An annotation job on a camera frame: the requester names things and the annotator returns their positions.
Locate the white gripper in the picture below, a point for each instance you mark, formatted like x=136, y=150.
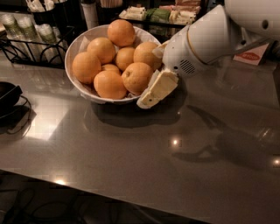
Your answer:
x=178, y=57

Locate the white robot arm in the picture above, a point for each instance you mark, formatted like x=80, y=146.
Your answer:
x=227, y=29

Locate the small hidden middle orange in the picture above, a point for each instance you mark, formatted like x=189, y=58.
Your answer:
x=110, y=68

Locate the white bowl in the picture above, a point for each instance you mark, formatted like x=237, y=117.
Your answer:
x=80, y=45

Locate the black shelf with packets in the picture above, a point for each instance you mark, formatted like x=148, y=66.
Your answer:
x=166, y=19

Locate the white cylinder container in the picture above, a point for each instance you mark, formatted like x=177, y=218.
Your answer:
x=90, y=13

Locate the red and white card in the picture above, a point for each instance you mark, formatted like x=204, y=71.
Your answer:
x=252, y=56

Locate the black condiment holder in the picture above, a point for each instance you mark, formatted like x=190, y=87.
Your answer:
x=59, y=13

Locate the right stacked cups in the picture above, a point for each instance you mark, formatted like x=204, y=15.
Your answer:
x=48, y=36

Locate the stacked cups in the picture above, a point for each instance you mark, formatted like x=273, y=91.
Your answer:
x=31, y=36
x=48, y=36
x=15, y=35

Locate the middle stacked cups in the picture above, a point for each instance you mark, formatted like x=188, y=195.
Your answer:
x=31, y=36

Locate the left stacked cups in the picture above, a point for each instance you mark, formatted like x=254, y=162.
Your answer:
x=15, y=35

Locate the black wire cup rack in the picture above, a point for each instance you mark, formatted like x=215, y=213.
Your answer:
x=10, y=51

